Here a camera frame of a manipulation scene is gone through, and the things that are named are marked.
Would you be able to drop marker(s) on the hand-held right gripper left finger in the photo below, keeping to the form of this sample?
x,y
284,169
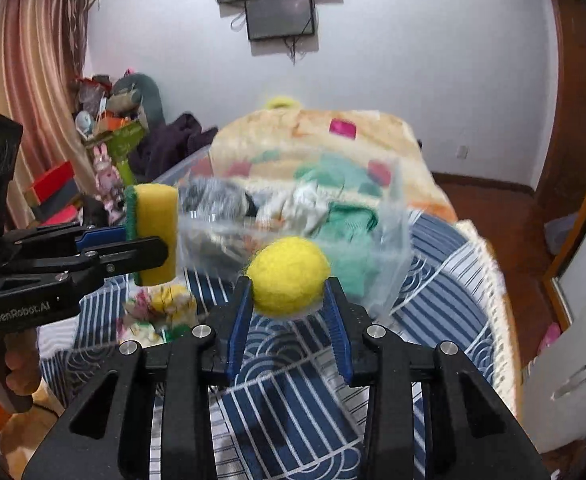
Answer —
x,y
237,332

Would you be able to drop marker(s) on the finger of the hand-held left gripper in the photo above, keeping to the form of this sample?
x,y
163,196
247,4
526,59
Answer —
x,y
100,237
133,255

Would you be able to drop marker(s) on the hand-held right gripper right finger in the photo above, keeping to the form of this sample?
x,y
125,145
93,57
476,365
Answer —
x,y
337,332

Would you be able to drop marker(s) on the yellow green sponge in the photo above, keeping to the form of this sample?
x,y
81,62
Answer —
x,y
157,220

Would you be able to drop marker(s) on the yellow felt ball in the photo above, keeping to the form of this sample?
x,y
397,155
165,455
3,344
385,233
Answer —
x,y
288,276

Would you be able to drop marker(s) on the clear plastic storage box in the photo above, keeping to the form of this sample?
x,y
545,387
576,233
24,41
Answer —
x,y
293,220

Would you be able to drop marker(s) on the floral yellow soft toy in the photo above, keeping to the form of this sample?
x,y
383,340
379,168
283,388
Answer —
x,y
160,310

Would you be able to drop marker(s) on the person's left hand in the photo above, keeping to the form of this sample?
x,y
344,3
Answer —
x,y
20,370

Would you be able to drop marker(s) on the pink bunny toy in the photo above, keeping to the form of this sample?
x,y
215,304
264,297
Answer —
x,y
107,180

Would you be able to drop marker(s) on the red box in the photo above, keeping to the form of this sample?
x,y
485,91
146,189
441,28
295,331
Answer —
x,y
53,190

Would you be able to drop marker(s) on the grey black cloth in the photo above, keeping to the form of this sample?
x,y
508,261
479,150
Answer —
x,y
213,210

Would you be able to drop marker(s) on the green box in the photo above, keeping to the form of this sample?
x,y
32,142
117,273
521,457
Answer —
x,y
123,142

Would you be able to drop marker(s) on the green knitted cloth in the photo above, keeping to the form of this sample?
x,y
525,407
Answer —
x,y
353,230

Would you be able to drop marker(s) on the blue striped blanket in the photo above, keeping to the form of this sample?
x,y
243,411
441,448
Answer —
x,y
438,300

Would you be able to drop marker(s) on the dark purple clothing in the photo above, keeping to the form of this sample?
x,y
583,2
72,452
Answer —
x,y
173,145

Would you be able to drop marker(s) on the white crumpled cloth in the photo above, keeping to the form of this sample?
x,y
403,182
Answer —
x,y
298,205

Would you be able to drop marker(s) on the grey plush toy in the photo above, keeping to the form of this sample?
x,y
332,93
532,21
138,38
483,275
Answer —
x,y
140,95

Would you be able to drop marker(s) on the striped brown curtain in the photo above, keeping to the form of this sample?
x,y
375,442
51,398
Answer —
x,y
23,85

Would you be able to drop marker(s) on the yellow patterned blanket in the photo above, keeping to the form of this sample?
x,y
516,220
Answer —
x,y
303,135

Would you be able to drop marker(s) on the pink object on floor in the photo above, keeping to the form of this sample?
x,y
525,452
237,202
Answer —
x,y
549,337

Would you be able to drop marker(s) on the white cabinet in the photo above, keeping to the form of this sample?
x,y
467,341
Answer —
x,y
573,350

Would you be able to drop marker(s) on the grey plastic bag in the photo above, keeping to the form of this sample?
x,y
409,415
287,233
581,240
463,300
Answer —
x,y
560,232

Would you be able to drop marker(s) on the black box under television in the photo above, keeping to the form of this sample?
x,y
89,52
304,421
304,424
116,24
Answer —
x,y
280,15

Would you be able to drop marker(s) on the wooden door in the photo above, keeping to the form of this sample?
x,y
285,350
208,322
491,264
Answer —
x,y
573,110

